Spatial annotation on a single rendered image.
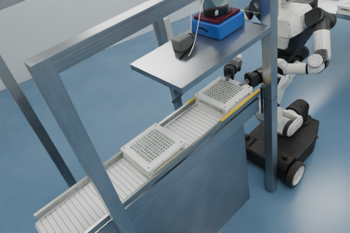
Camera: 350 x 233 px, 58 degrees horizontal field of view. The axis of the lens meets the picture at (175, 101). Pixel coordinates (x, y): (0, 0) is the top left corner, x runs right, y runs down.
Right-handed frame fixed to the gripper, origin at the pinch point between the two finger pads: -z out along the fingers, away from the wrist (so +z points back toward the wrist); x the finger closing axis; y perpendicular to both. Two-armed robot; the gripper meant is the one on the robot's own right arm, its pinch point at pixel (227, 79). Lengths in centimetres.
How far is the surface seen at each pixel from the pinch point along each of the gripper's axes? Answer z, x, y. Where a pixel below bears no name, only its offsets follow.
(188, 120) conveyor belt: -31.8, 6.8, 18.4
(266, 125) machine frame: -6.2, 31.2, -23.1
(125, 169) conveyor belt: -71, 7, 42
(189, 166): -59, 14, 13
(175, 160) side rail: -65, 4, 16
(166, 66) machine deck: -44, -37, 19
